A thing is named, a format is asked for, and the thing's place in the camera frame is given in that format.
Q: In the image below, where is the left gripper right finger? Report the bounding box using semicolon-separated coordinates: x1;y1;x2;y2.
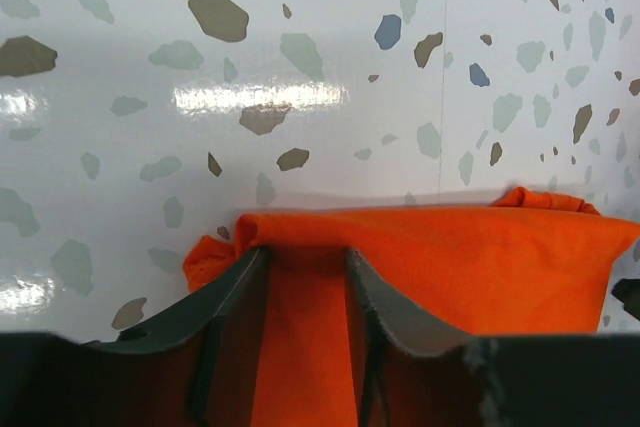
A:
346;251;639;426

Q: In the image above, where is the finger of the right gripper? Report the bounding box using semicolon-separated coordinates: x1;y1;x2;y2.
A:
612;278;640;320

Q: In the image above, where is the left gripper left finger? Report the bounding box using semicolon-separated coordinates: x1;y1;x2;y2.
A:
1;248;269;426

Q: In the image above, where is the orange t-shirt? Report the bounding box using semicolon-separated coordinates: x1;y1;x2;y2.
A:
183;187;639;426

